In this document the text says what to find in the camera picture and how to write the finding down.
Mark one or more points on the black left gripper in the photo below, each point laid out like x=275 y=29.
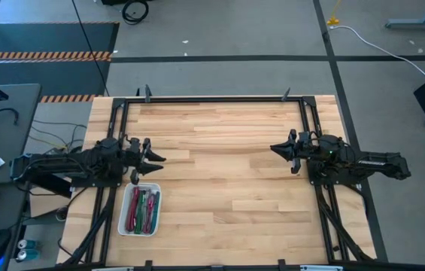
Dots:
x=134 y=154

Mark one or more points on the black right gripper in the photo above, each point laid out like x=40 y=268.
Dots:
x=302 y=150

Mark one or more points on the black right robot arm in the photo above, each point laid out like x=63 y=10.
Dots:
x=377 y=163

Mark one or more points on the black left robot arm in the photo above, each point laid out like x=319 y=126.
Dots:
x=54 y=165

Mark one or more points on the white plastic tray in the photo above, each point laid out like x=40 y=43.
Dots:
x=152 y=187

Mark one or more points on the grey office desk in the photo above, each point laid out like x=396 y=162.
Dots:
x=9 y=150

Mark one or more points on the teal drink can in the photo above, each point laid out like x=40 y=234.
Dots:
x=28 y=255
x=28 y=244

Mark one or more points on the black mat with hazard stripes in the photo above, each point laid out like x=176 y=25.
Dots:
x=46 y=37

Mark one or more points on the black aluminium table frame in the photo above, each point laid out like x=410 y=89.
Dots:
x=212 y=100

